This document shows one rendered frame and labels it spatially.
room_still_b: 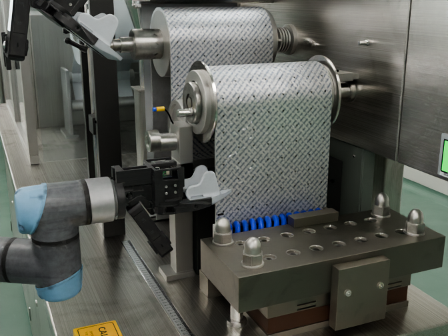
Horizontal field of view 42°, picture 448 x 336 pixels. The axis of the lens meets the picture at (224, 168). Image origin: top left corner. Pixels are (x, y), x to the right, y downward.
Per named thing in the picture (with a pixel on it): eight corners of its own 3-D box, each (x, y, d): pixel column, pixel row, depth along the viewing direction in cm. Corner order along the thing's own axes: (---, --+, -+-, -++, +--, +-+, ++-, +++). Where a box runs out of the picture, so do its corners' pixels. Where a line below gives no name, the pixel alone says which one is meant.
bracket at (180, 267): (156, 272, 118) (151, 123, 109) (187, 266, 120) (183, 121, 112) (164, 283, 113) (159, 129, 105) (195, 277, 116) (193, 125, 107)
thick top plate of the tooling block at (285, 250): (200, 270, 103) (200, 238, 101) (385, 235, 118) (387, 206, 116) (238, 313, 89) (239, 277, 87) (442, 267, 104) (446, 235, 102)
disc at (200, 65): (186, 133, 114) (185, 56, 110) (189, 133, 114) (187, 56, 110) (215, 151, 101) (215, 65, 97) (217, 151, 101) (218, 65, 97)
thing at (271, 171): (215, 231, 107) (215, 133, 102) (324, 213, 116) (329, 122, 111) (216, 232, 107) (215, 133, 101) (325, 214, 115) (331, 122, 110)
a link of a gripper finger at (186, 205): (215, 199, 100) (165, 206, 96) (215, 208, 100) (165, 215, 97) (205, 191, 104) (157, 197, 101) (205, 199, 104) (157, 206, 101)
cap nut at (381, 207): (367, 213, 113) (368, 191, 112) (382, 210, 115) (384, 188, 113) (379, 219, 110) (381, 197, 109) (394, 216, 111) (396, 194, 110)
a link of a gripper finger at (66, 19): (99, 38, 88) (49, 0, 85) (93, 46, 88) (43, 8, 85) (97, 39, 93) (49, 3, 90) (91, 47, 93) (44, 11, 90)
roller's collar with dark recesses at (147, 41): (129, 58, 127) (127, 28, 125) (155, 57, 129) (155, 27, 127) (137, 61, 121) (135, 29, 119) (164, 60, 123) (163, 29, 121)
